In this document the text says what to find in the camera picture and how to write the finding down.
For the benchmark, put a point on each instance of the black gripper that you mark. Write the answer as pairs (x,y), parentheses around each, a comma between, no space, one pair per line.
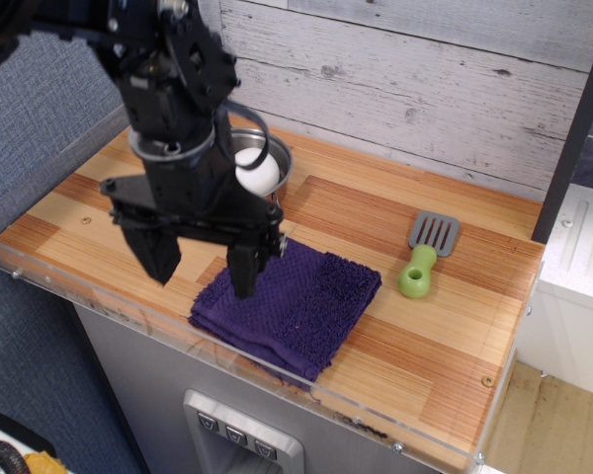
(197,198)

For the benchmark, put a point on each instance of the purple cloth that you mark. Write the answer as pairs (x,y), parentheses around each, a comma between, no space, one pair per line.
(305,306)

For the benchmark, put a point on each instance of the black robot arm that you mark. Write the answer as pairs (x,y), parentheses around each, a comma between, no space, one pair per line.
(175,79)

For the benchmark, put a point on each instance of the white ball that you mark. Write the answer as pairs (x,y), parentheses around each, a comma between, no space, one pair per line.
(261,180)

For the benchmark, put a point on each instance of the small steel pot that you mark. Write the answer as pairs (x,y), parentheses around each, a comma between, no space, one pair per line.
(249,137)

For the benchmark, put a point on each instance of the grey toy fridge cabinet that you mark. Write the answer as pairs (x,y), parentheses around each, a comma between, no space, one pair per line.
(149,379)

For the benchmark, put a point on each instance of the silver dispenser button panel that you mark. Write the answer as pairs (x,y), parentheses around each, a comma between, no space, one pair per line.
(229,441)

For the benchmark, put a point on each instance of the yellow tape object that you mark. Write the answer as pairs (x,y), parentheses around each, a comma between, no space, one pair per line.
(44,463)

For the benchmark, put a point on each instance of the white ridged side counter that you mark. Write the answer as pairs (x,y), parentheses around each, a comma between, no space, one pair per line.
(568,257)

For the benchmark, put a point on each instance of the clear acrylic guard rail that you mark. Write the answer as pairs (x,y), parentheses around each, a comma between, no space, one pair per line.
(420,376)

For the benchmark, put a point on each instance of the grey spatula green handle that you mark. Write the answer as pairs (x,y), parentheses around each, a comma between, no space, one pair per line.
(433,236)

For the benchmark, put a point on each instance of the dark right upright post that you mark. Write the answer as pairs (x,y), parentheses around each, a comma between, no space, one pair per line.
(566,164)

